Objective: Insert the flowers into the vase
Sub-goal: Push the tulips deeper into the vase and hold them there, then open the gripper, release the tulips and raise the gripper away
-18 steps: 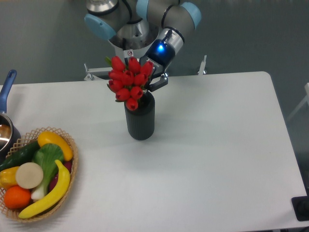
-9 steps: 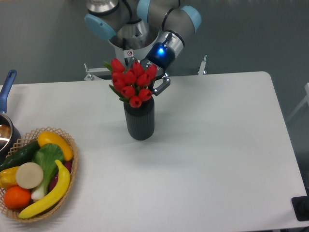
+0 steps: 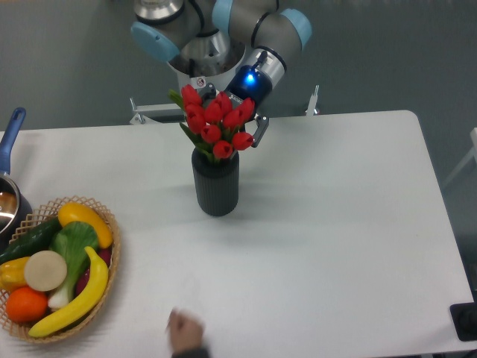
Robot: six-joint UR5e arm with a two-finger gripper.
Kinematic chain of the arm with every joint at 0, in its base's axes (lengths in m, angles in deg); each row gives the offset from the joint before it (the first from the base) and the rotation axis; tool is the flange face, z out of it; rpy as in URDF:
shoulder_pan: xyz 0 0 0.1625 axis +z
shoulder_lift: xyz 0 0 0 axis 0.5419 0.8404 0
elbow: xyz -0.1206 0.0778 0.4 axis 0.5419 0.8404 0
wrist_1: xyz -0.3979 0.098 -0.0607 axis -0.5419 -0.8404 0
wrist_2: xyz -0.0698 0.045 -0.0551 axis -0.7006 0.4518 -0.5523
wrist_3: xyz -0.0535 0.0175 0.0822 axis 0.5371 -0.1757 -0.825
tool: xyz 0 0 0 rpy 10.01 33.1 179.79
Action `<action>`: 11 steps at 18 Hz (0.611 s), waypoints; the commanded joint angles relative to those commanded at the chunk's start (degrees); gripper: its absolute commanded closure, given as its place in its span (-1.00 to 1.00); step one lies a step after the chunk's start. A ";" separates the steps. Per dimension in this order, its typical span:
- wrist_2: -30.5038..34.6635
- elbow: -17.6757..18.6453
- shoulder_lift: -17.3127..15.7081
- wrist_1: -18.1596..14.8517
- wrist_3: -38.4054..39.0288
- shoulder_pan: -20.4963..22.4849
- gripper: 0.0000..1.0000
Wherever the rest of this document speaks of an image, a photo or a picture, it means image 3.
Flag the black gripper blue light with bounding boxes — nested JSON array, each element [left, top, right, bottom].
[[197, 65, 273, 148]]

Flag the red tulip bouquet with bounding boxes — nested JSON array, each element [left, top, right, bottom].
[[168, 84, 255, 166]]

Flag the dark grey ribbed vase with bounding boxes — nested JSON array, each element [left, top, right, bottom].
[[192, 149, 239, 217]]

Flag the dark sleeve forearm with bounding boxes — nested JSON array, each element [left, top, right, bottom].
[[171, 347, 210, 358]]

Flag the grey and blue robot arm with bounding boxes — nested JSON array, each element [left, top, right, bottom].
[[130, 1, 312, 107]]

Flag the person's hand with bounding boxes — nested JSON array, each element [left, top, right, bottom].
[[165, 309, 204, 355]]

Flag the purple eggplant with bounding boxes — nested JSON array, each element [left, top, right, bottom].
[[75, 248, 112, 297]]

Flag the woven wicker basket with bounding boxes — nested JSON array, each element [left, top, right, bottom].
[[1, 195, 121, 344]]

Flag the green bok choy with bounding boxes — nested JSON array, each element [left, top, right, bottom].
[[48, 222, 99, 311]]

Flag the yellow banana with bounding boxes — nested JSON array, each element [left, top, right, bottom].
[[28, 246, 109, 339]]

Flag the green cucumber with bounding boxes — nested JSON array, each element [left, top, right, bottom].
[[1, 217, 62, 264]]

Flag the white furniture piece right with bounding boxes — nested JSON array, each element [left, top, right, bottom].
[[442, 128, 476, 189]]

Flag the beige round disc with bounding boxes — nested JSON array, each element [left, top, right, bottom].
[[24, 251, 67, 292]]

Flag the yellow bell pepper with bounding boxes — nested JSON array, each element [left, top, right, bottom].
[[1, 257, 30, 292]]

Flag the orange fruit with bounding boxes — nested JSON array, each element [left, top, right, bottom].
[[5, 286, 48, 323]]

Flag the black device at table edge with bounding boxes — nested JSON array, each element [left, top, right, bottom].
[[449, 302, 476, 342]]

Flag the blue handled saucepan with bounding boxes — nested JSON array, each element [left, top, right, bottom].
[[1, 107, 32, 252]]

